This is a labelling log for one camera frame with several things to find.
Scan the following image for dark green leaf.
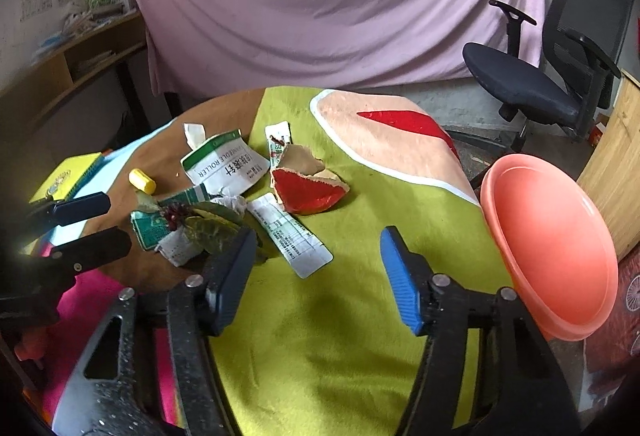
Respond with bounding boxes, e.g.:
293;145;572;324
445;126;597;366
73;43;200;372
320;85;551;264
165;201;268;267

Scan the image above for dark red patterned cloth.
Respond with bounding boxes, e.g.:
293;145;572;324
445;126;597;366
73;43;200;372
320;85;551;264
582;246;640;417

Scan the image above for small yellow cap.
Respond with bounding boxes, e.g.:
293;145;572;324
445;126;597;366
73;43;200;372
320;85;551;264
128;169;157;195

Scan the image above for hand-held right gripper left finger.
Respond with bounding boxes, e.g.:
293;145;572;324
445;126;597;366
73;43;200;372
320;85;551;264
52;227;258;436

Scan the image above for crumpled white paper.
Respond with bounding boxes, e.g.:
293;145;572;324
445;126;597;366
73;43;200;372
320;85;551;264
155;236;202;267
214;195;249;217

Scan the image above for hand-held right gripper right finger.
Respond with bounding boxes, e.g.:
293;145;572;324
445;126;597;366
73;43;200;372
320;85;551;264
380;226;583;436

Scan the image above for colourful printed tablecloth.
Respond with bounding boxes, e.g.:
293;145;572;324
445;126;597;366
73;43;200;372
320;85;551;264
30;86;516;436

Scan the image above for white medicine sachet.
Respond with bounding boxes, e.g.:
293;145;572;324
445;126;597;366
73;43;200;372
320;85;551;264
248;193;334;279
263;120;293;164

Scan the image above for torn white green box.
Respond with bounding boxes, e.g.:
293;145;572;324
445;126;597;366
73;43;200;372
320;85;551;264
180;129;271;197

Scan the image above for pile of papers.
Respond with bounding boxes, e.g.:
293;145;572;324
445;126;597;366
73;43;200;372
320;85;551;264
60;0;141;36

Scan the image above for wooden cabinet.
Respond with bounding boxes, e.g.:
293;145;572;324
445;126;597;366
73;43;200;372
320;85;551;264
575;68;640;261

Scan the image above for orange plastic basin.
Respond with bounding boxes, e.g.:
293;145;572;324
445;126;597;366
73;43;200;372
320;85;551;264
480;153;620;342

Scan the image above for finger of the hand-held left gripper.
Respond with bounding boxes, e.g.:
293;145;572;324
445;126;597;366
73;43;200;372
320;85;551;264
30;192;112;227
30;226;133;275

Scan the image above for wooden shelf unit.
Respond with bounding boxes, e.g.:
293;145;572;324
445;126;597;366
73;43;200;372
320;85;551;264
0;10;148;141

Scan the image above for black office chair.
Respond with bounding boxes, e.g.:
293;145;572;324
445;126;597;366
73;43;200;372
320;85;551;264
445;0;635;155

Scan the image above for books in shelf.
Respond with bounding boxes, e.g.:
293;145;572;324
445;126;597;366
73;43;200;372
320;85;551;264
75;48;118;76

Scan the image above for torn red cardboard piece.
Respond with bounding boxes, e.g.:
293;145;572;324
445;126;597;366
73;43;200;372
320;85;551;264
270;143;351;215

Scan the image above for torn green white packet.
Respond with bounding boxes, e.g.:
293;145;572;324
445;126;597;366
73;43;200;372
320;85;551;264
130;183;216;251

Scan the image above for dried red flower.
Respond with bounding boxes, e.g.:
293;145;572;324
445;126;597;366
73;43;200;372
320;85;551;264
159;202;191;231

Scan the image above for small red box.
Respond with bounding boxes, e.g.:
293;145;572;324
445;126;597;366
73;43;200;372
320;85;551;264
587;113;611;147

